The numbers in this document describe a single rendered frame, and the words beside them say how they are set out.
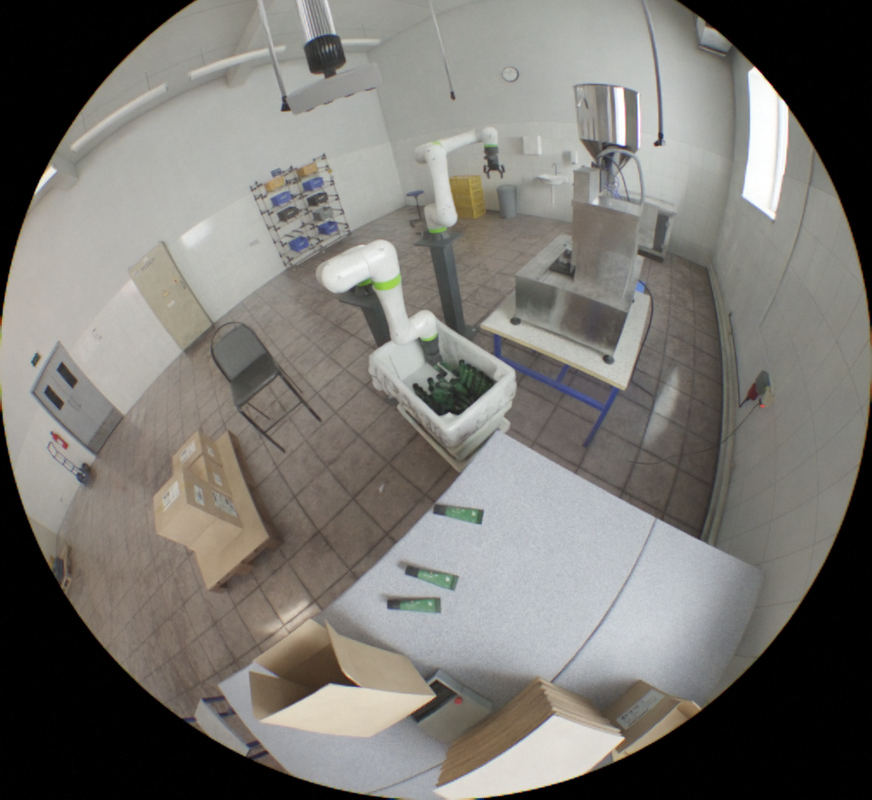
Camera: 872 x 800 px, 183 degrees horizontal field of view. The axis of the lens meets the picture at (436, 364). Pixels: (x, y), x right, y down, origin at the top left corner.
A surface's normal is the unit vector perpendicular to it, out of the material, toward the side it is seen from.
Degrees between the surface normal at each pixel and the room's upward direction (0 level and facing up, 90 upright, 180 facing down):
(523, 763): 0
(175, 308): 90
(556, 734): 0
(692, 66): 90
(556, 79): 90
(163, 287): 90
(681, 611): 0
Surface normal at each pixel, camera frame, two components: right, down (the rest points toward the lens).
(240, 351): 0.61, 0.28
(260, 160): 0.74, 0.39
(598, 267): -0.65, 0.62
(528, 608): -0.18, -0.67
